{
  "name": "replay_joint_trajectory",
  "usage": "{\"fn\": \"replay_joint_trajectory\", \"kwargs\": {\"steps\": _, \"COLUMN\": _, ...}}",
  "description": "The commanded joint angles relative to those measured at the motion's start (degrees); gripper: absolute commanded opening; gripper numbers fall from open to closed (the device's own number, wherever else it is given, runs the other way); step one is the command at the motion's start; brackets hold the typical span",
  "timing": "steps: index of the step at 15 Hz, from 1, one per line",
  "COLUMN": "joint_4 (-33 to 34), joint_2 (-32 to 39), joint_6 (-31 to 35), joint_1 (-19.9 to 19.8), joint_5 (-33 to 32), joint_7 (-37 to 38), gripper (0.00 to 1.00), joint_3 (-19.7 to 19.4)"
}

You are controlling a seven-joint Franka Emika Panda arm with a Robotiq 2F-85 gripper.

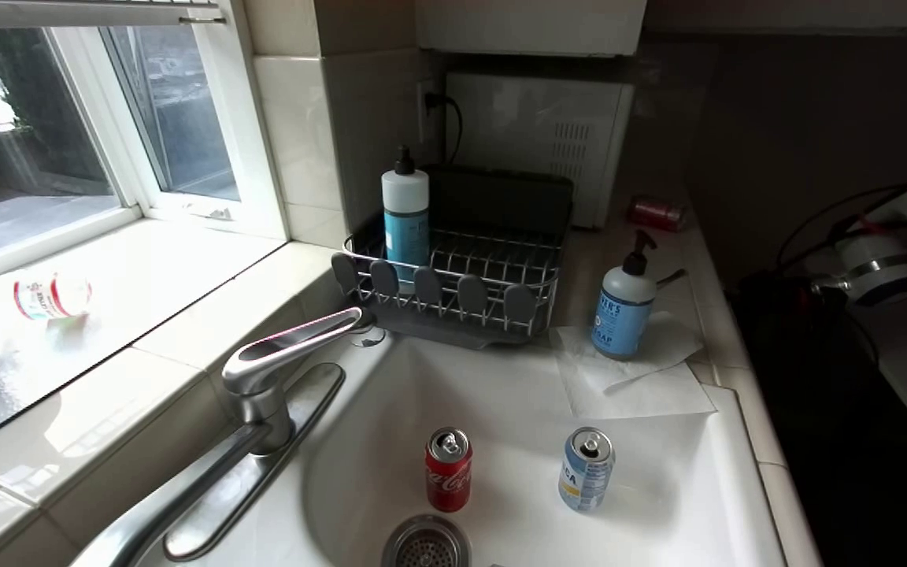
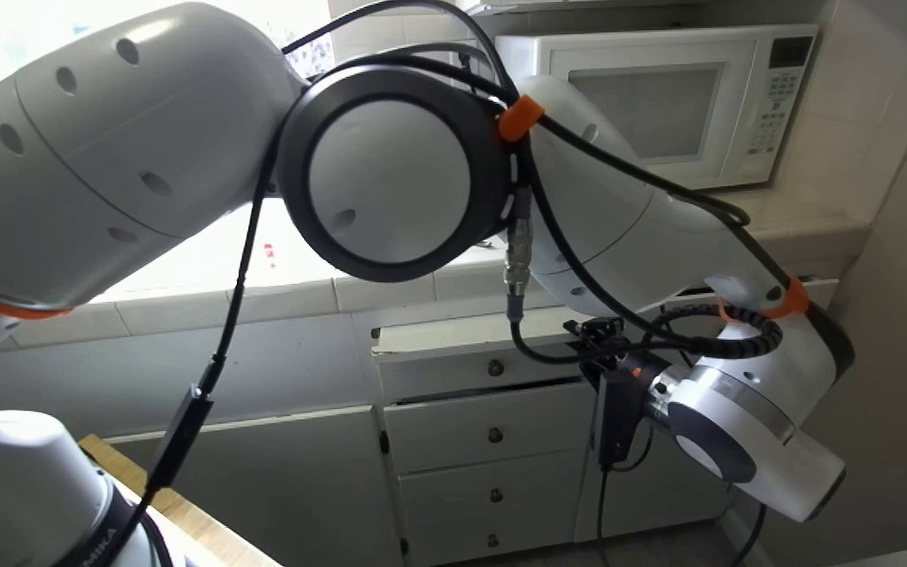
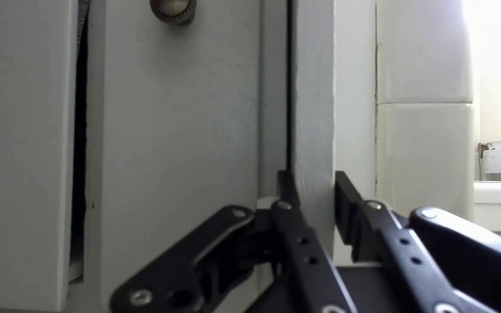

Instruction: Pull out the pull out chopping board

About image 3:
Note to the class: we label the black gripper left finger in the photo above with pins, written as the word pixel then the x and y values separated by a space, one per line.
pixel 198 271

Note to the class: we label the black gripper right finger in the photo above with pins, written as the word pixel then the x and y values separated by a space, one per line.
pixel 436 258

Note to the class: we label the white pull out chopping board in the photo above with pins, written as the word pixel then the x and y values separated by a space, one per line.
pixel 311 113

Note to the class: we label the white top middle drawer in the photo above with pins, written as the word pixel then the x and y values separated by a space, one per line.
pixel 182 120

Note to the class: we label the white drawer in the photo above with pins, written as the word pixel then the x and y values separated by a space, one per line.
pixel 182 120
pixel 36 129

